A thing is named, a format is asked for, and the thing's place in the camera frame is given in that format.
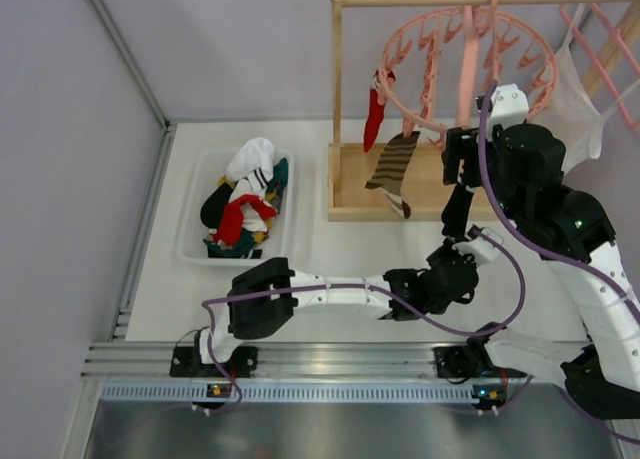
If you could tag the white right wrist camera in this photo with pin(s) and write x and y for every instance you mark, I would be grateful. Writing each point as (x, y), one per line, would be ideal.
(508, 106)

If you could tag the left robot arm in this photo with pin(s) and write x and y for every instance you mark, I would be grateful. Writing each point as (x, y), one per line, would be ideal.
(263, 299)

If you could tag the green reindeer Christmas sock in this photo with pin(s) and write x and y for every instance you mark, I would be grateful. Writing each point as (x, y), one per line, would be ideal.
(240, 250)

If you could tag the aluminium mounting rail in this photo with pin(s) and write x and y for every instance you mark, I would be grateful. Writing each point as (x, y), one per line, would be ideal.
(154, 361)

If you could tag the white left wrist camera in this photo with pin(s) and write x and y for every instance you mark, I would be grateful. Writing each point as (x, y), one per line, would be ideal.
(482, 243)

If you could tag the grey slotted cable duct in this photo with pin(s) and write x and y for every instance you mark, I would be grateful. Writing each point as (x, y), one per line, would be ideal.
(282, 392)

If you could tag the brown beige striped sock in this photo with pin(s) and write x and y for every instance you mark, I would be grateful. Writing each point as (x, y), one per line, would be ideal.
(390, 171)

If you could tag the red sock rear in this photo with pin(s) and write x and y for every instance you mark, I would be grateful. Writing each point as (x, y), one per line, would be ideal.
(375, 115)

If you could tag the red Christmas sock front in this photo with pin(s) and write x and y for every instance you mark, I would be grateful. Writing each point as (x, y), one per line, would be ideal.
(230, 227)

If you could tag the pink round clip hanger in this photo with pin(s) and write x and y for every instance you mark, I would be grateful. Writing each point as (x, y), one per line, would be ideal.
(484, 31)

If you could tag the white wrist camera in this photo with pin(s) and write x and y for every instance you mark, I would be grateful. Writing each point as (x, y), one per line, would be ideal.
(482, 243)
(508, 106)

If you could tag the plain white sock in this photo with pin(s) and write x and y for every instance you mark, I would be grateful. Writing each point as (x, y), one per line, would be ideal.
(252, 222)

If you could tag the wooden clothes rack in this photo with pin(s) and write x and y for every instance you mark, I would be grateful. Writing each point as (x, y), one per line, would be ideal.
(349, 200)

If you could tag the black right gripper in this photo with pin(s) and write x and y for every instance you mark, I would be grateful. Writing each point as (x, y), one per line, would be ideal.
(458, 155)

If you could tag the white tank top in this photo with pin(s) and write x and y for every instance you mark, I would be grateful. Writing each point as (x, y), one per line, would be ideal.
(574, 118)

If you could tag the white plastic mesh basket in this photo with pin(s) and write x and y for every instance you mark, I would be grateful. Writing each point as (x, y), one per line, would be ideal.
(208, 168)

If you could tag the aluminium frame post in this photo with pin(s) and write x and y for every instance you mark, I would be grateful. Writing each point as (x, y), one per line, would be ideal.
(131, 65)

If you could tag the dark green sock upper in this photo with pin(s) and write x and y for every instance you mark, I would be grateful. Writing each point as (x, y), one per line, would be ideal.
(279, 182)

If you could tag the pink clothes hanger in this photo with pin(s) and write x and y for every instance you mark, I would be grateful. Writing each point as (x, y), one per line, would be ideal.
(615, 50)

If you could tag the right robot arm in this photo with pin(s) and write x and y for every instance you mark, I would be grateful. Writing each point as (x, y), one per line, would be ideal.
(520, 169)

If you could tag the yellow sock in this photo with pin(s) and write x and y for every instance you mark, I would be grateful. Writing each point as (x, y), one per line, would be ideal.
(233, 185)

